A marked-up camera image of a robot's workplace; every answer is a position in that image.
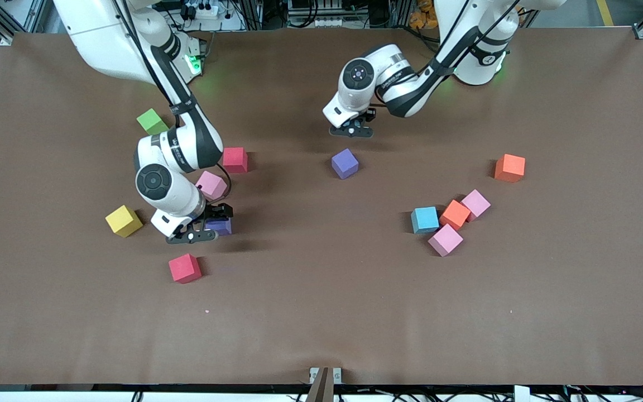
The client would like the purple foam block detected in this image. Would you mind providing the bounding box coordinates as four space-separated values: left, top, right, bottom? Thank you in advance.
205 218 233 237
331 149 359 180

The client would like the red foam block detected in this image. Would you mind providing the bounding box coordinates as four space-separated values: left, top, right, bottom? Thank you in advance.
168 253 203 284
223 147 248 174

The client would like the light blue foam block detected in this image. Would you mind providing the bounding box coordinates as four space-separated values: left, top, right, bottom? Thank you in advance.
411 206 440 235

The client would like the pink foam block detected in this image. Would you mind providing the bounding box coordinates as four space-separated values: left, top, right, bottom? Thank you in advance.
428 223 464 257
195 170 228 202
460 189 492 222

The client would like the yellow foam block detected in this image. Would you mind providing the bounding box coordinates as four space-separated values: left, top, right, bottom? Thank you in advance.
105 204 144 238

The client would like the green foam block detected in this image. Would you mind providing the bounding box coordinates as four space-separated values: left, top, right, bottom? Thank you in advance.
136 108 170 136

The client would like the bag of orange fruit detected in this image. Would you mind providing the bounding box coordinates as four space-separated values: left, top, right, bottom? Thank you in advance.
409 0 440 30

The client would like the orange foam block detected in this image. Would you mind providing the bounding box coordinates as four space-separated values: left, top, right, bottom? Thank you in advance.
440 199 472 231
494 154 526 184

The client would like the paper table cover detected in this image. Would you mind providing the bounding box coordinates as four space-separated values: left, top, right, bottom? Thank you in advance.
0 27 643 387

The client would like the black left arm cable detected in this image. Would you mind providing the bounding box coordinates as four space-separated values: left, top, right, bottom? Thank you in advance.
375 0 523 107

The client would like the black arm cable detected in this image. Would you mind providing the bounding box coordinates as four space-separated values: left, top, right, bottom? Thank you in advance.
375 0 523 107
111 0 233 202

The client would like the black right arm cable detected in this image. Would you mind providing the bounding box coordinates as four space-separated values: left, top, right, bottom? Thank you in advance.
111 0 233 202

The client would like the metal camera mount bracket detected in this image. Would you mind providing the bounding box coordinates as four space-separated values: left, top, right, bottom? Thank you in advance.
306 367 343 402

